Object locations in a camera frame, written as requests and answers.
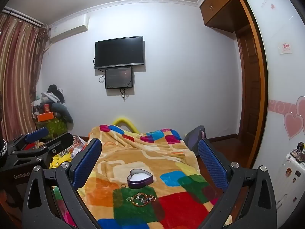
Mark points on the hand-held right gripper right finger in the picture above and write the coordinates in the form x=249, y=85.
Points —
x=212, y=164

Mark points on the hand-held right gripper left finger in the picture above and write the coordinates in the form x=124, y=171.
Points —
x=87, y=162

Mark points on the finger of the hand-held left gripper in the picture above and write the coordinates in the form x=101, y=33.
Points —
x=59, y=142
x=37, y=133

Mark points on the purple heart-shaped tin box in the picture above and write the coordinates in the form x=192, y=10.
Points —
x=139, y=183

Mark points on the green storage box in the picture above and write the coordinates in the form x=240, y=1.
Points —
x=56, y=126

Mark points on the orange cardboard box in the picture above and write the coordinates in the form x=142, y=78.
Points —
x=45, y=116

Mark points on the brown striped cloth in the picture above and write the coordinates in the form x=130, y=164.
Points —
x=78, y=145

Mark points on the yellow cloth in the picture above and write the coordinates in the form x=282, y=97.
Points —
x=59, y=162

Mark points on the small orange box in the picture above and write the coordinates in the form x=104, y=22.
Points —
x=46, y=107

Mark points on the grey backpack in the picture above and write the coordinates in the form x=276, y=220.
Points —
x=193, y=138

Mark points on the pile of clothes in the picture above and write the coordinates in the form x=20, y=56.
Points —
x=53, y=95

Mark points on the yellow foam tube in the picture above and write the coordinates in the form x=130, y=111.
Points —
x=124, y=120

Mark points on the colourful patchwork fleece blanket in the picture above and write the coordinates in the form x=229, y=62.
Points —
x=143, y=152

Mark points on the striped red curtain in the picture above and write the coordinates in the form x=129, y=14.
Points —
x=16, y=76

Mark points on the white suitcase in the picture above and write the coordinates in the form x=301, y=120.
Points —
x=293, y=183

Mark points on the brown wooden door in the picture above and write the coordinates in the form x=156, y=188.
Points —
x=250, y=88

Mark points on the small dark bottles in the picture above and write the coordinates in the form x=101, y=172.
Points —
x=299, y=151

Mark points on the white air conditioner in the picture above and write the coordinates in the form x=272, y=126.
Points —
x=69, y=29

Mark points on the white heart-print sliding door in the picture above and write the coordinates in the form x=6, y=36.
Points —
x=281, y=76

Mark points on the dark curtain rod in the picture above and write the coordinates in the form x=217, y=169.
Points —
x=21, y=16

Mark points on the white paper sticker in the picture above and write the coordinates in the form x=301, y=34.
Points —
x=285, y=48

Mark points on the wooden overhead cabinet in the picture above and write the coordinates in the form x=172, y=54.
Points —
x=219, y=2

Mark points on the small black wall monitor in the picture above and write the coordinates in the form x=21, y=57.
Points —
x=119, y=77

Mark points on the black wall television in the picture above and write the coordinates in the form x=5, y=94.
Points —
x=119, y=52

